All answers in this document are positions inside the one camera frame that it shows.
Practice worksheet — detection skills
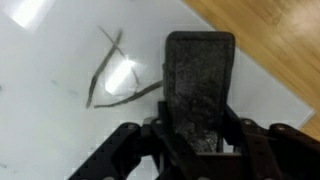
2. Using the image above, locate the small white whiteboard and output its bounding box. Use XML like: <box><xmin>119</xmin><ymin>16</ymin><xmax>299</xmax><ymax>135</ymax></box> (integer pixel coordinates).
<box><xmin>0</xmin><ymin>0</ymin><xmax>316</xmax><ymax>180</ymax></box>

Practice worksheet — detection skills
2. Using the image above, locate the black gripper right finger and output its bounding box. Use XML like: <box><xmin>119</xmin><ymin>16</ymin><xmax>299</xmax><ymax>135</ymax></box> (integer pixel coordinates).
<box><xmin>218</xmin><ymin>103</ymin><xmax>320</xmax><ymax>180</ymax></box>

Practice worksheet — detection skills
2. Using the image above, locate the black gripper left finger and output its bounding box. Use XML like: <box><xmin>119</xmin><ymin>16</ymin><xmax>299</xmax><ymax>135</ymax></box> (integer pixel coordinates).
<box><xmin>68</xmin><ymin>100</ymin><xmax>198</xmax><ymax>180</ymax></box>

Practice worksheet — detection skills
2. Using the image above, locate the black felt eraser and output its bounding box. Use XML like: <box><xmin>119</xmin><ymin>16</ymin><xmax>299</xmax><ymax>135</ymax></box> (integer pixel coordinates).
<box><xmin>162</xmin><ymin>30</ymin><xmax>236</xmax><ymax>154</ymax></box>

